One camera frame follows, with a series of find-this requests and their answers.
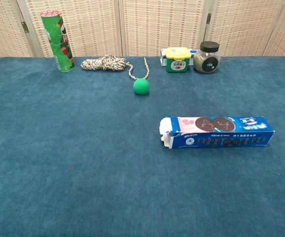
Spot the blue table cloth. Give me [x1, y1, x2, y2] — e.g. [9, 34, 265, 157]
[0, 56, 285, 237]

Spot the green Pringles can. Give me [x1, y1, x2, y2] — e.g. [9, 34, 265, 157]
[39, 10, 76, 73]

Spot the blue and white carton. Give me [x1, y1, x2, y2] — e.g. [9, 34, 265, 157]
[160, 48, 200, 67]

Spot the blue cookie box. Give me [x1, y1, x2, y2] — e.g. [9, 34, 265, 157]
[159, 116, 275, 150]

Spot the beige braided rope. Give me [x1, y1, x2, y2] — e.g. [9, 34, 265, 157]
[80, 54, 150, 80]

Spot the green tub with yellow lid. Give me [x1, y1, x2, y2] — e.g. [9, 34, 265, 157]
[165, 47, 191, 73]

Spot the glass jar with black lid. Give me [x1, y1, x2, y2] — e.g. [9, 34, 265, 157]
[193, 41, 221, 74]

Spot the woven folding screen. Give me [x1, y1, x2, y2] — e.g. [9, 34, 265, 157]
[0, 0, 285, 59]

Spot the green ball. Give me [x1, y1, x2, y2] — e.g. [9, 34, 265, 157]
[133, 78, 150, 95]

